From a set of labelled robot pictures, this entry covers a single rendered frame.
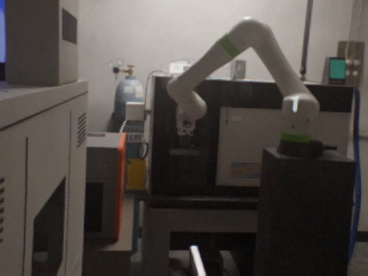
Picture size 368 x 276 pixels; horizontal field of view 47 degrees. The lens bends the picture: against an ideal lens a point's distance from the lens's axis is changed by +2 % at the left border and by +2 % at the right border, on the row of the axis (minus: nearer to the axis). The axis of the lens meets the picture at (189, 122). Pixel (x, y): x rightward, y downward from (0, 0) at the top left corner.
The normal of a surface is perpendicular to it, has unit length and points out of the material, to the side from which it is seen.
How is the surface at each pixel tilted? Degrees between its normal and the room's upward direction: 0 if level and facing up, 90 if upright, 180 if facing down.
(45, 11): 90
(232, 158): 90
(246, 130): 90
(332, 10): 90
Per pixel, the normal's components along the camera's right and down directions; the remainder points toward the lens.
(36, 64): 0.11, 0.13
